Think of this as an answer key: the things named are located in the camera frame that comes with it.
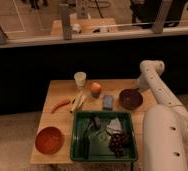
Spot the grey crumpled cloth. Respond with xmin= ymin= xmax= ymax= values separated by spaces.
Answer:
xmin=106 ymin=118 xmax=122 ymax=135

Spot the orange ball on stand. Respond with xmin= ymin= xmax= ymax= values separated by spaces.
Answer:
xmin=90 ymin=82 xmax=102 ymax=98

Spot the blue eraser block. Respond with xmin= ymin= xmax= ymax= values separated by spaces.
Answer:
xmin=103 ymin=95 xmax=113 ymax=110

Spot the purple bowl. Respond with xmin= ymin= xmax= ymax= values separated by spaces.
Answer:
xmin=119 ymin=89 xmax=143 ymax=110

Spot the orange plastic bowl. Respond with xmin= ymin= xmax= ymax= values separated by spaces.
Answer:
xmin=35 ymin=127 xmax=64 ymax=155

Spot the green plastic tray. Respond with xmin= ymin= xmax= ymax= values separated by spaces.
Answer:
xmin=70 ymin=111 xmax=138 ymax=163

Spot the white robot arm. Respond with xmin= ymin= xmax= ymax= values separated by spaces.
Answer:
xmin=137 ymin=60 xmax=188 ymax=171

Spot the dark small block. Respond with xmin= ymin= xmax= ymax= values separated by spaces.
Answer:
xmin=93 ymin=116 xmax=101 ymax=129

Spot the yellow corn cob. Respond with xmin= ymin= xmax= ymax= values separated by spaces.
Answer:
xmin=70 ymin=91 xmax=86 ymax=113

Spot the purple grape bunch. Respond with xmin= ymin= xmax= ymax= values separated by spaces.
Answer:
xmin=109 ymin=132 xmax=130 ymax=157

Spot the black handled tool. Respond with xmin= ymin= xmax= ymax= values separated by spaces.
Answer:
xmin=83 ymin=119 xmax=93 ymax=159

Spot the wooden table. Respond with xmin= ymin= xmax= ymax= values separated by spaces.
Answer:
xmin=30 ymin=79 xmax=157 ymax=164

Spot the white paper cup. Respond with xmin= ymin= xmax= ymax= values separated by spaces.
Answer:
xmin=74 ymin=72 xmax=86 ymax=89

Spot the orange carrot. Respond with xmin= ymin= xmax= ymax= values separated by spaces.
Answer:
xmin=51 ymin=99 xmax=70 ymax=114

